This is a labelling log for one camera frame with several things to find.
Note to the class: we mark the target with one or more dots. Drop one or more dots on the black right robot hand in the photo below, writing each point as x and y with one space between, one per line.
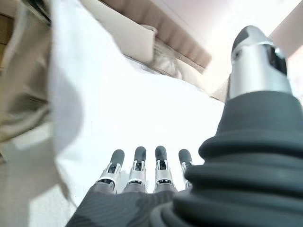
248 177

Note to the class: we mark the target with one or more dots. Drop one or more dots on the white duvet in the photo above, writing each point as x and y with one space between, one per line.
132 106

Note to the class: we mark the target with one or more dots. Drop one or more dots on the large beige pillow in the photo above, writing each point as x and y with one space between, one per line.
139 40
189 71

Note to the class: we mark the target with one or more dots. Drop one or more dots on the grey fringed macrame cushion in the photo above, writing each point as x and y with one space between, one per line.
165 59

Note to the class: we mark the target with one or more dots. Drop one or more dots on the grey tufted headboard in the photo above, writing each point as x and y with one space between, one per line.
170 30

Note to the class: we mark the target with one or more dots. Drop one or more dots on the beige bedspread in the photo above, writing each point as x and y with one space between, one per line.
23 94

